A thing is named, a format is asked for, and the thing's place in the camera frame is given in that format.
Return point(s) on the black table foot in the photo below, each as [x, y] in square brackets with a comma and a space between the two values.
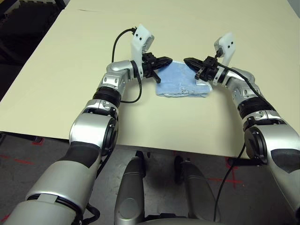
[38, 140]

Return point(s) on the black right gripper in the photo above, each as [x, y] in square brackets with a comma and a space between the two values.
[208, 69]

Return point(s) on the light blue towel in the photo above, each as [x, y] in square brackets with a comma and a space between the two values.
[182, 82]

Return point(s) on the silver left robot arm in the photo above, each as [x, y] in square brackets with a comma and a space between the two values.
[82, 140]

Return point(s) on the grey robot leg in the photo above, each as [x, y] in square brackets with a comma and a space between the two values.
[129, 187]
[199, 192]

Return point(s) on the grey robot left leg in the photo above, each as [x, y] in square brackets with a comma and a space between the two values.
[129, 187]

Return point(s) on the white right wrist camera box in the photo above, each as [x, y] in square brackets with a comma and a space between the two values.
[226, 44]

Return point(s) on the black foam floor mat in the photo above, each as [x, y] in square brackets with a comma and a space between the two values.
[18, 35]

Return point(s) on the grey robot right leg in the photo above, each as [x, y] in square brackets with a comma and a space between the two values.
[199, 192]

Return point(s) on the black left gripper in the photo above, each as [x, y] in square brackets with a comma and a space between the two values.
[150, 66]

